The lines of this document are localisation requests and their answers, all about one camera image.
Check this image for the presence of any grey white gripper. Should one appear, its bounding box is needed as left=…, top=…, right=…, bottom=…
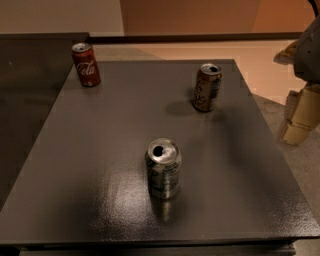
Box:
left=273, top=15, right=320, bottom=146

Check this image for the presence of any orange soda can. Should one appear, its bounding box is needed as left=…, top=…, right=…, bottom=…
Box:
left=192, top=63, right=222, bottom=112

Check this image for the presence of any silver green 7up can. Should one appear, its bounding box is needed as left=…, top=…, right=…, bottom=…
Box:
left=145, top=138, right=182, bottom=199

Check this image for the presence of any red Coca-Cola can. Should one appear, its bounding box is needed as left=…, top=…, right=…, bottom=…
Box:
left=72, top=42, right=101, bottom=87

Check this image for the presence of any dark side counter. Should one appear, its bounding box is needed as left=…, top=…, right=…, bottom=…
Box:
left=0, top=32, right=89, bottom=209

